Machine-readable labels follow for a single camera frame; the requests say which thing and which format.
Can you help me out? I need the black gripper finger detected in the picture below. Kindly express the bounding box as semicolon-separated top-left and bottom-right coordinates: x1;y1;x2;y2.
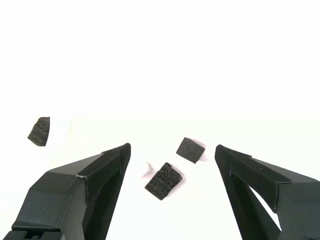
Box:
11;142;132;240
214;144;320;240

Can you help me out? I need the white foam cube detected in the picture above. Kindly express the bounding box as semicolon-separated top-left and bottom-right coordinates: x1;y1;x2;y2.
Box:
141;159;157;180

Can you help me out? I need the black foam cube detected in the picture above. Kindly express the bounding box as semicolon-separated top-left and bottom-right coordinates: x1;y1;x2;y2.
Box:
175;136;207;165
144;161;183;202
26;116;51;148

